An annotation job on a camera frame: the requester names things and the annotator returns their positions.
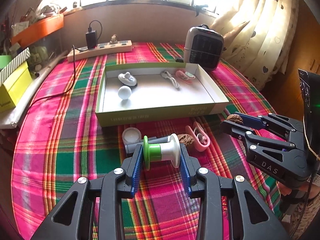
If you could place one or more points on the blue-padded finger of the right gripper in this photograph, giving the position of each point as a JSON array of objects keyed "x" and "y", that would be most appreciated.
[{"x": 254, "y": 122}]

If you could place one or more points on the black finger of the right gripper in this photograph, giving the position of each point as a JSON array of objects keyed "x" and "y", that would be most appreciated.
[{"x": 234, "y": 130}]

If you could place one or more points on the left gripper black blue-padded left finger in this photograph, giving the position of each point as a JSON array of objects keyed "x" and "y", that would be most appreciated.
[{"x": 73, "y": 216}]

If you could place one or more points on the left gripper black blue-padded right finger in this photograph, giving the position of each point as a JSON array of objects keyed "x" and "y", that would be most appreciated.
[{"x": 222, "y": 199}]

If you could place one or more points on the brown walnut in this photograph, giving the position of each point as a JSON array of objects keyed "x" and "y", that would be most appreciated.
[
  {"x": 236, "y": 118},
  {"x": 186, "y": 139}
]

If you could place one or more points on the green white spool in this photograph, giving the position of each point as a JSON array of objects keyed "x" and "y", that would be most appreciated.
[{"x": 165, "y": 151}]

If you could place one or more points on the pink clip object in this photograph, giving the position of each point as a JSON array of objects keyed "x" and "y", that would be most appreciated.
[{"x": 185, "y": 76}]

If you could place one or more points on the white round ball object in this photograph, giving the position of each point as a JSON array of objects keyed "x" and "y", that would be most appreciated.
[{"x": 124, "y": 92}]

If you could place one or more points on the white smiley face toy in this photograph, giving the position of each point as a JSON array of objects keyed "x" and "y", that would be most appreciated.
[{"x": 127, "y": 79}]

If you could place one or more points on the pink nail clipper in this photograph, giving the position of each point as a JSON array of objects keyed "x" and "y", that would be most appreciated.
[{"x": 201, "y": 139}]

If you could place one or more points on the pink green plaid cloth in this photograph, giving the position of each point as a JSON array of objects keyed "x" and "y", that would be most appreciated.
[{"x": 60, "y": 140}]

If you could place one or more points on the white tealight candle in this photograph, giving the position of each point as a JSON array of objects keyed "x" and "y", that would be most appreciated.
[{"x": 131, "y": 135}]

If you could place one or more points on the cream heart pattern curtain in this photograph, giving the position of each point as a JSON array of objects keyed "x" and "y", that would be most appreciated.
[{"x": 258, "y": 35}]

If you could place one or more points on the grey black portable heater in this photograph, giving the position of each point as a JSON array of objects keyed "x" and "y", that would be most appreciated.
[{"x": 203, "y": 46}]

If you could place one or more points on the green white cardboard tray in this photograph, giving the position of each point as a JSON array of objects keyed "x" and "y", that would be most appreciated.
[{"x": 158, "y": 95}]

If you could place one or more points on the yellow box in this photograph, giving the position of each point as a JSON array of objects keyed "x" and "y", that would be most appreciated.
[{"x": 14, "y": 87}]

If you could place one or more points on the small beige figurine plug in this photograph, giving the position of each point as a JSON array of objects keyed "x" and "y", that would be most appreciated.
[{"x": 114, "y": 39}]

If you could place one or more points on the beige power strip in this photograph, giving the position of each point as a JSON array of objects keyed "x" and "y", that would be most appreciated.
[{"x": 103, "y": 49}]

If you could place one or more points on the striped white box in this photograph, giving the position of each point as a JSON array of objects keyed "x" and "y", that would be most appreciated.
[{"x": 14, "y": 64}]

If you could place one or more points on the black charger adapter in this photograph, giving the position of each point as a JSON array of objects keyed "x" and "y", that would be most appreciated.
[{"x": 91, "y": 39}]

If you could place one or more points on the orange box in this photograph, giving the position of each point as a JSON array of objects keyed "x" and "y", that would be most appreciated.
[{"x": 38, "y": 30}]

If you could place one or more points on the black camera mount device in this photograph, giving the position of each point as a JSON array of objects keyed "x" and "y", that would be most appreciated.
[{"x": 309, "y": 86}]

